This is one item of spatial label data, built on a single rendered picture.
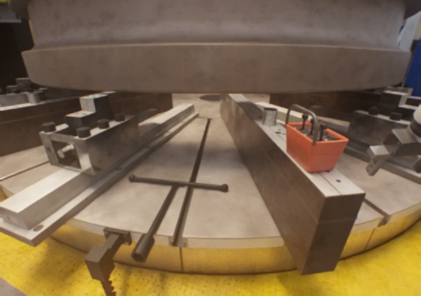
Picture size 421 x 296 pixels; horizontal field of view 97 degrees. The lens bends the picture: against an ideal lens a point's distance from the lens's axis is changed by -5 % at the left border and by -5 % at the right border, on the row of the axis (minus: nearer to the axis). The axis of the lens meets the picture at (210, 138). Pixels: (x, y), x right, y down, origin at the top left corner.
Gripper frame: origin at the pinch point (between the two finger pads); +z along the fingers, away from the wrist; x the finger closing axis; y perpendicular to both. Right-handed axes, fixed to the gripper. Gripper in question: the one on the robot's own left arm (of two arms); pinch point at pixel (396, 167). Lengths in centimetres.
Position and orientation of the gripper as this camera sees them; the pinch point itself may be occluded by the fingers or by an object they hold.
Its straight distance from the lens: 75.3
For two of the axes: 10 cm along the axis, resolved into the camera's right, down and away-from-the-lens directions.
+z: 1.5, 6.8, 7.1
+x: -9.9, 0.6, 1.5
